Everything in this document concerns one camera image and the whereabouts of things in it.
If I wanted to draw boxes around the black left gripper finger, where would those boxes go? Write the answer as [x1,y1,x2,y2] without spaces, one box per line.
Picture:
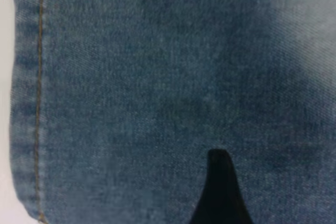
[190,148,256,224]

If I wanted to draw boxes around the blue denim pants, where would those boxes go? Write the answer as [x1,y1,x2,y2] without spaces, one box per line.
[9,0,336,224]

